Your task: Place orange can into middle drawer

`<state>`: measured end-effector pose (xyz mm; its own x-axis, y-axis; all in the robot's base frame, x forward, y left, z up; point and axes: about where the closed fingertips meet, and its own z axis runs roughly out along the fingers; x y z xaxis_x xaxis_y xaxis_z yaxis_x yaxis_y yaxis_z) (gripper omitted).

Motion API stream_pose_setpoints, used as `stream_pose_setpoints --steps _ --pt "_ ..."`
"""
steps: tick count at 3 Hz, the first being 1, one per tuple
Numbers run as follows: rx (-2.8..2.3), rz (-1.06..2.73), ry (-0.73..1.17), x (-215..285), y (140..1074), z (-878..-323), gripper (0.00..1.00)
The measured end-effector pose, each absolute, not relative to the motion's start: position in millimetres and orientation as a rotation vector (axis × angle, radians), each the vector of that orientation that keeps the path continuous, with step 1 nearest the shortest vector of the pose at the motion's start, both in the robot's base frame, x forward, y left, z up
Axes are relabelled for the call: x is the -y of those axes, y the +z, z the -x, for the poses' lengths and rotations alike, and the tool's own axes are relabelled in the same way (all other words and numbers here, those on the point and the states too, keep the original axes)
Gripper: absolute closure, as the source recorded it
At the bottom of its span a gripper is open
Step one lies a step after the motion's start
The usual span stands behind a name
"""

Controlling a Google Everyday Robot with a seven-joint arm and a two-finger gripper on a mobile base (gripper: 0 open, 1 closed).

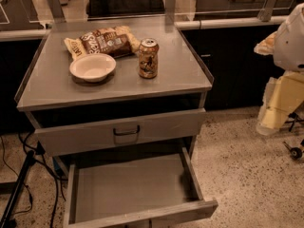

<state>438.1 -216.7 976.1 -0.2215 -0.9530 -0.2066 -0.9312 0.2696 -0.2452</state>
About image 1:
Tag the grey metal drawer cabinet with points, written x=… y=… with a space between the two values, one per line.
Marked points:
x=53 y=97

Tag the white horizontal rail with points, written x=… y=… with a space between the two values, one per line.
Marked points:
x=141 y=26

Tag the grey top drawer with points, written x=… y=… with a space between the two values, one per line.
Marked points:
x=82 y=137

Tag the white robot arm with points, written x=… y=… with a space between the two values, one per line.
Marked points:
x=289 y=42

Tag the brown chip bag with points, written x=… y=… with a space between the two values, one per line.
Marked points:
x=116 y=42

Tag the orange drink can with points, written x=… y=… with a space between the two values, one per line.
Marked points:
x=148 y=58

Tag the grey open middle drawer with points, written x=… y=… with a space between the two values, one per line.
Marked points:
x=143 y=187

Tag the black drawer handle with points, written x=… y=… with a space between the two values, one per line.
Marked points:
x=125 y=133

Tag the grey metal post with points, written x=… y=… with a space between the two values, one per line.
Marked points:
x=170 y=11
x=56 y=11
x=266 y=12

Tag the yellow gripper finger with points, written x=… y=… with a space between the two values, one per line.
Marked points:
x=266 y=46
x=282 y=97

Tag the white paper bowl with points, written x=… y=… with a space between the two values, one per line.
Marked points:
x=92 y=68

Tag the black tripod leg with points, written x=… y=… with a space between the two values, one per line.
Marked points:
x=16 y=189

